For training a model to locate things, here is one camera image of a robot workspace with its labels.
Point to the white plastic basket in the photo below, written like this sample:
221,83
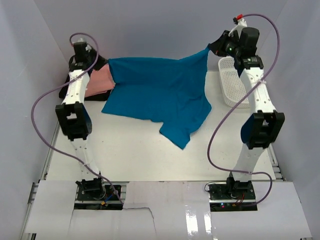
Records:
232,87

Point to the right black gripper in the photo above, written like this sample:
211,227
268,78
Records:
217,46

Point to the white cardboard front cover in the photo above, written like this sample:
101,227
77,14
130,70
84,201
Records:
156,210

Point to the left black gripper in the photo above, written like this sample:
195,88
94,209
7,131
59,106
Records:
102,61

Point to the folded pink t shirt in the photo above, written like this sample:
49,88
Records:
100,82

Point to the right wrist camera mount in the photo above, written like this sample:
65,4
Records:
240,23

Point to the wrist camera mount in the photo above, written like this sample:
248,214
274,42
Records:
83,40
240,23

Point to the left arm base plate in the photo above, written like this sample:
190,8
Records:
96,195

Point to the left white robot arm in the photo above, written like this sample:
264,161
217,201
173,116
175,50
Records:
75,121

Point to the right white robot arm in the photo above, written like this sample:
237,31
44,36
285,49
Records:
265,122

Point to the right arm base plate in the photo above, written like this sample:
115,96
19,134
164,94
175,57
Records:
221,199

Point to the blue t shirt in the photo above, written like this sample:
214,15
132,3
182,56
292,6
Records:
162,90

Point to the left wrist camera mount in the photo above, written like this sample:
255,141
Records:
83,40

